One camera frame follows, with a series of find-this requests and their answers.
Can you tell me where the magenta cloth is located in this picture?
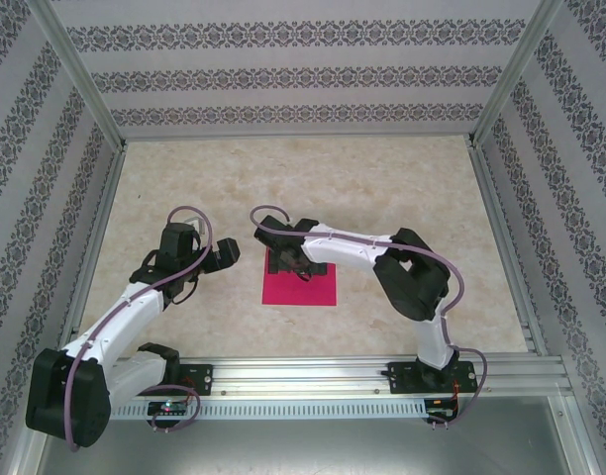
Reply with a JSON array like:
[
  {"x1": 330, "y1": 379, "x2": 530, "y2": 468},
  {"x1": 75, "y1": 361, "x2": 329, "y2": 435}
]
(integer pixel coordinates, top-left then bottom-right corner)
[{"x1": 260, "y1": 249, "x2": 339, "y2": 308}]

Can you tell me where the grey metal base sheet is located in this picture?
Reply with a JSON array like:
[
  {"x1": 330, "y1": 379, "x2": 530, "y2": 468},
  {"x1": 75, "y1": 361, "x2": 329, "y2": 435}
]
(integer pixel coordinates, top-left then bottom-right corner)
[{"x1": 35, "y1": 418, "x2": 596, "y2": 475}]

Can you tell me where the small circuit board green light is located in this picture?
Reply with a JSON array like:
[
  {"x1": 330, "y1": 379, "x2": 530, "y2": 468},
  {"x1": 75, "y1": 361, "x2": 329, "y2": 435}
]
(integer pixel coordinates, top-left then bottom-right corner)
[{"x1": 148, "y1": 400, "x2": 188, "y2": 416}]

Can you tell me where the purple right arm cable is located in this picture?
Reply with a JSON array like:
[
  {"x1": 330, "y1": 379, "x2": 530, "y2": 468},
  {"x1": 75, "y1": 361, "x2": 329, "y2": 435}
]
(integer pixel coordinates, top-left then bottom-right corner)
[{"x1": 249, "y1": 205, "x2": 488, "y2": 430}]

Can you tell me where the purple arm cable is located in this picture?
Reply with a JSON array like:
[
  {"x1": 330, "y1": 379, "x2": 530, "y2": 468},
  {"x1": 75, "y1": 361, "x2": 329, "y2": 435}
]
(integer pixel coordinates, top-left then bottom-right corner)
[
  {"x1": 249, "y1": 205, "x2": 488, "y2": 430},
  {"x1": 64, "y1": 205, "x2": 215, "y2": 452}
]

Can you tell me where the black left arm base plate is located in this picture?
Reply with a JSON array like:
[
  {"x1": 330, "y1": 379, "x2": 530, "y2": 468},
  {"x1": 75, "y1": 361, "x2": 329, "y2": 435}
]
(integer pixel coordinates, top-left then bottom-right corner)
[{"x1": 176, "y1": 363, "x2": 215, "y2": 397}]

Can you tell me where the long aluminium mounting rail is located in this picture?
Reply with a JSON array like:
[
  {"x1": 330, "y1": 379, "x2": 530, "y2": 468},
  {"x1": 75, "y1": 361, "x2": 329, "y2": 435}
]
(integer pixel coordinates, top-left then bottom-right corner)
[{"x1": 104, "y1": 353, "x2": 569, "y2": 397}]

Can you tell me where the aluminium side rail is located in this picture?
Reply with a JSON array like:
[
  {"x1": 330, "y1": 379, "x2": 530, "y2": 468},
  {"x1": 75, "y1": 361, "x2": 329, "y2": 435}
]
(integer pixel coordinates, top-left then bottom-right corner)
[
  {"x1": 468, "y1": 142, "x2": 550, "y2": 357},
  {"x1": 52, "y1": 145, "x2": 129, "y2": 360}
]

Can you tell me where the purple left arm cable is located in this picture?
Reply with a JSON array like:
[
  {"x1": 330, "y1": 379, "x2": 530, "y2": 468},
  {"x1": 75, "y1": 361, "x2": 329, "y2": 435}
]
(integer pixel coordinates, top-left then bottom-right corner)
[{"x1": 64, "y1": 205, "x2": 215, "y2": 452}]

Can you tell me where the slotted grey cable duct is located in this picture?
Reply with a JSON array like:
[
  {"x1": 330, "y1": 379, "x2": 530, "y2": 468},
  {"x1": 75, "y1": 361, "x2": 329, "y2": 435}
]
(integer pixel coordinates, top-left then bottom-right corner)
[{"x1": 109, "y1": 399, "x2": 428, "y2": 421}]

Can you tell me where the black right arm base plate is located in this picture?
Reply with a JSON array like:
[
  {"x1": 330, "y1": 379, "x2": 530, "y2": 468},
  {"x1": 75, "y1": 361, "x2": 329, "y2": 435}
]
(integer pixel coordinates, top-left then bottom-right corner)
[{"x1": 387, "y1": 360, "x2": 477, "y2": 396}]

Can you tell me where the aluminium frame post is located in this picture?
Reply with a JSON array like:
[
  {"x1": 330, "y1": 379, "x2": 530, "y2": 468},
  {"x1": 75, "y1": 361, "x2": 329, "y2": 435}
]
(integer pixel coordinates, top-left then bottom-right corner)
[
  {"x1": 468, "y1": 0, "x2": 566, "y2": 149},
  {"x1": 28, "y1": 0, "x2": 129, "y2": 152}
]

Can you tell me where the aluminium frame beam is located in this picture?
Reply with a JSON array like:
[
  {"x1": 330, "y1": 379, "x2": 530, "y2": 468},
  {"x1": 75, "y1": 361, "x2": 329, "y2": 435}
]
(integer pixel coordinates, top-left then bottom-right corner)
[
  {"x1": 3, "y1": 420, "x2": 51, "y2": 475},
  {"x1": 550, "y1": 393, "x2": 606, "y2": 475}
]

